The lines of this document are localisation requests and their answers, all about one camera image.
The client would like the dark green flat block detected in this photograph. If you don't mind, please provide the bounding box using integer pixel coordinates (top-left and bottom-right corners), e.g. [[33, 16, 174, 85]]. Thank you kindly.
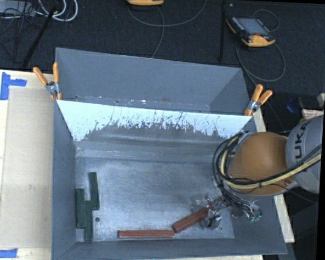
[[86, 172, 103, 210], [73, 188, 90, 229], [82, 200, 96, 244]]

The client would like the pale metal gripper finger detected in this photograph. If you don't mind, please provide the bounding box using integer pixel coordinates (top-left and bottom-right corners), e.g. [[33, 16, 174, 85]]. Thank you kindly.
[[190, 193, 212, 212], [199, 213, 224, 231]]

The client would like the red-brown flat block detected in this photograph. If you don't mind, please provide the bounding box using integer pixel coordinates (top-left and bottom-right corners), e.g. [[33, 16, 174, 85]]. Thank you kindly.
[[172, 204, 212, 236], [117, 226, 175, 242]]

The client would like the pale flat board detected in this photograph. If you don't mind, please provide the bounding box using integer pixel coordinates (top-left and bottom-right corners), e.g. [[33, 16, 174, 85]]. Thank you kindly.
[[0, 85, 62, 254]]

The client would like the grey metal bin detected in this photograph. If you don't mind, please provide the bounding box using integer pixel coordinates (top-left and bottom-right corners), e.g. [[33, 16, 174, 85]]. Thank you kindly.
[[42, 47, 299, 260]]

